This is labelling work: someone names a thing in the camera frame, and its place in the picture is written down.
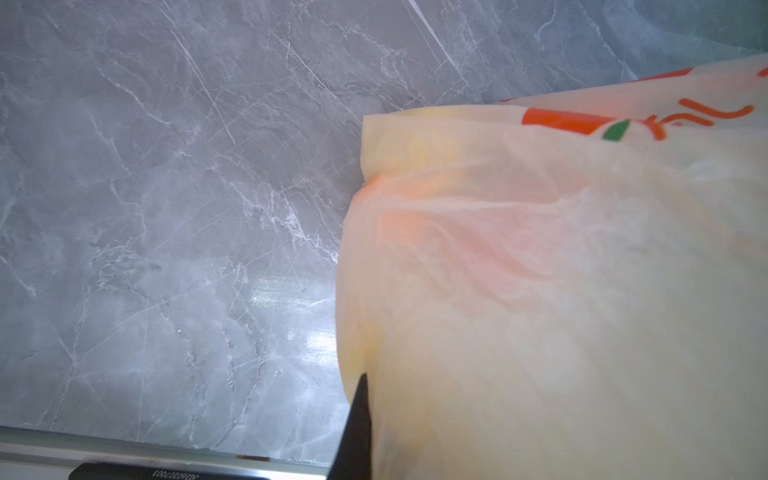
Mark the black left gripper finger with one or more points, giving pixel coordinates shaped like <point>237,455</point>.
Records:
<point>353,460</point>

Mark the aluminium front rail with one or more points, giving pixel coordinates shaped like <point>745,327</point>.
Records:
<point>31,454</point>

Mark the yellow printed plastic bag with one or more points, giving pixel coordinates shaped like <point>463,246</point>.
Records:
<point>564,286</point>

